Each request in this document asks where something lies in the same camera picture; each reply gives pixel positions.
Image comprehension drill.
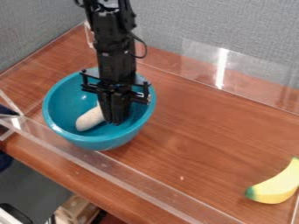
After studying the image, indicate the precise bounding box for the wooden object under table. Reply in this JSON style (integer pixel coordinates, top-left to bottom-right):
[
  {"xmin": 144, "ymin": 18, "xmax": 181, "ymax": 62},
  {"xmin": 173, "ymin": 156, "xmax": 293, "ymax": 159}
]
[{"xmin": 53, "ymin": 195, "xmax": 98, "ymax": 224}]

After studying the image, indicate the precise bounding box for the clear acrylic back barrier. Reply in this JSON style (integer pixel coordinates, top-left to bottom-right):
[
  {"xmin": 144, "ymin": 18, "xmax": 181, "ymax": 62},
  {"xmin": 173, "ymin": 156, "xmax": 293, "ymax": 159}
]
[{"xmin": 82, "ymin": 20, "xmax": 299, "ymax": 116}]

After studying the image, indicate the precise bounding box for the black white object bottom left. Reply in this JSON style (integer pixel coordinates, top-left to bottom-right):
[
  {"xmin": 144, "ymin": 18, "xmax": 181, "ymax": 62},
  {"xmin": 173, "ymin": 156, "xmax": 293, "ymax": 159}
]
[{"xmin": 0, "ymin": 203, "xmax": 33, "ymax": 224}]

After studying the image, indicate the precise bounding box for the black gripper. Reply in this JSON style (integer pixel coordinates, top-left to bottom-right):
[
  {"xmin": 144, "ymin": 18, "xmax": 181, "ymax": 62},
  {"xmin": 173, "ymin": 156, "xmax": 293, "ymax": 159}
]
[{"xmin": 78, "ymin": 51, "xmax": 150, "ymax": 125}]

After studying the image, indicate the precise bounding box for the yellow toy banana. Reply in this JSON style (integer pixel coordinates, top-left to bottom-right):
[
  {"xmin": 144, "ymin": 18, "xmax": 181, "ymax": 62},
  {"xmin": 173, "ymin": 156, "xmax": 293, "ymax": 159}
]
[{"xmin": 245, "ymin": 157, "xmax": 299, "ymax": 204}]

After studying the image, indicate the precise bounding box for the blue bowl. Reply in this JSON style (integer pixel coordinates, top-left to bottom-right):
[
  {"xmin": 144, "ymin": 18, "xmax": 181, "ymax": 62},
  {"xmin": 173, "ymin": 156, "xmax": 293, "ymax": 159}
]
[{"xmin": 41, "ymin": 72, "xmax": 156, "ymax": 151}]

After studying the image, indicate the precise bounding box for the dark blue object at left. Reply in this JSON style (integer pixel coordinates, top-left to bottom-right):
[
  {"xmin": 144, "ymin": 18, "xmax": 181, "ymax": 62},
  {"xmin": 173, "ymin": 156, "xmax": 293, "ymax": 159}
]
[{"xmin": 0, "ymin": 103, "xmax": 18, "ymax": 172}]

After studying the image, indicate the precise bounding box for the clear acrylic barrier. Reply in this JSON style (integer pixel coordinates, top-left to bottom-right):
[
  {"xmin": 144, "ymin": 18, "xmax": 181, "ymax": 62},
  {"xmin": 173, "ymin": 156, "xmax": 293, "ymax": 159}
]
[
  {"xmin": 82, "ymin": 20, "xmax": 299, "ymax": 116},
  {"xmin": 0, "ymin": 90, "xmax": 249, "ymax": 224}
]

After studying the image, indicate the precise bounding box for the clear acrylic front barrier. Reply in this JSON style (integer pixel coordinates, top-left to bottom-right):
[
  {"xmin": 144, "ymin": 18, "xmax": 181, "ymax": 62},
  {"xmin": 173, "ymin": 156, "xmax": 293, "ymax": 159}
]
[{"xmin": 0, "ymin": 90, "xmax": 249, "ymax": 224}]

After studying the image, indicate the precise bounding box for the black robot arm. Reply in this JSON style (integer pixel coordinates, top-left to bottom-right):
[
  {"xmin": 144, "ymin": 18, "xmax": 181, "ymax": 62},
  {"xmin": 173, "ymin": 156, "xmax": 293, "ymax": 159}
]
[{"xmin": 73, "ymin": 0, "xmax": 150, "ymax": 125}]

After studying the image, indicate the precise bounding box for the toy mushroom brown cap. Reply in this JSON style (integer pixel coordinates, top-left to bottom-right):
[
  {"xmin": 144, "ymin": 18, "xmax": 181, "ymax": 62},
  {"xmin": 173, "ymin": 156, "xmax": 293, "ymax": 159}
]
[{"xmin": 76, "ymin": 106, "xmax": 104, "ymax": 131}]

